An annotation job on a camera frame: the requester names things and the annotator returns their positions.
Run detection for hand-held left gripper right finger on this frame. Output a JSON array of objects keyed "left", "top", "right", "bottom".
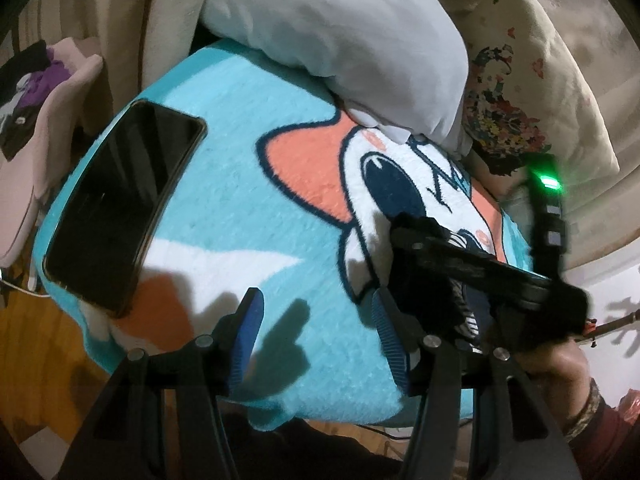
[{"left": 371, "top": 290, "right": 587, "bottom": 480}]

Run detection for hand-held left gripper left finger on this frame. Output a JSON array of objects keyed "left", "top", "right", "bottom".
[{"left": 55, "top": 287, "right": 266, "bottom": 480}]

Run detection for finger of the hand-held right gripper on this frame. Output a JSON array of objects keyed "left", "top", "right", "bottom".
[{"left": 390, "top": 214, "right": 543, "bottom": 306}]

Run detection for person's right hand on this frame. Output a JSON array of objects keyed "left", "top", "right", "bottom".
[{"left": 517, "top": 337, "right": 598, "bottom": 403}]

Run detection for dark metal rod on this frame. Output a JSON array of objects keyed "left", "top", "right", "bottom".
[{"left": 582, "top": 310, "right": 640, "bottom": 348}]

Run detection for beige bed sheet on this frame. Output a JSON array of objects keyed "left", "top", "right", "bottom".
[{"left": 520, "top": 0, "right": 640, "bottom": 273}]

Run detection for blue cartoon printed blanket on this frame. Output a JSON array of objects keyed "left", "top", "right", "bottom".
[{"left": 32, "top": 40, "right": 546, "bottom": 433}]

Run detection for cream floral pillow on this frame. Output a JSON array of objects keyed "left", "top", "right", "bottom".
[{"left": 450, "top": 0, "right": 622, "bottom": 196}]

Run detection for black smartphone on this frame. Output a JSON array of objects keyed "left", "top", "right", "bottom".
[{"left": 42, "top": 100, "right": 208, "bottom": 319}]

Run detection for white pillow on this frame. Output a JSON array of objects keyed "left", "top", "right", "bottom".
[{"left": 200, "top": 0, "right": 473, "bottom": 157}]

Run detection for beige curtain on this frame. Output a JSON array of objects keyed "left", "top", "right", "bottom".
[{"left": 27, "top": 0, "right": 228, "bottom": 133}]

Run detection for black and purple clothes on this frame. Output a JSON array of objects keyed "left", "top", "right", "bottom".
[{"left": 0, "top": 41, "right": 74, "bottom": 162}]

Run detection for black cable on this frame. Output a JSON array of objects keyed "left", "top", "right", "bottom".
[{"left": 367, "top": 422, "right": 418, "bottom": 443}]

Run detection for white cable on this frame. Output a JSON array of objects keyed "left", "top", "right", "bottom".
[{"left": 0, "top": 267, "right": 51, "bottom": 301}]

